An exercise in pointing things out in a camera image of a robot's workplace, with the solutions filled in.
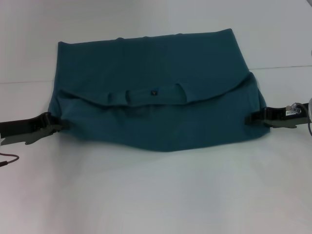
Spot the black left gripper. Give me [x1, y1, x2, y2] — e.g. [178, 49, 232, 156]
[0, 112, 71, 147]

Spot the left gripper cable with plug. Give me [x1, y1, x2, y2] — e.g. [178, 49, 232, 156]
[0, 153, 20, 167]

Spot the gripper cable with plug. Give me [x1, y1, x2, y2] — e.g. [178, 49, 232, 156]
[0, 153, 20, 167]
[284, 102, 312, 137]

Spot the right gripper cable with plug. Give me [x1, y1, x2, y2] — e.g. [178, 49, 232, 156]
[284, 102, 312, 137]

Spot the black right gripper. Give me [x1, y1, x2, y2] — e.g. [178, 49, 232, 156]
[244, 103, 311, 129]

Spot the teal t-shirt with FREE print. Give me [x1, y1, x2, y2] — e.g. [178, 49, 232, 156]
[48, 28, 271, 152]

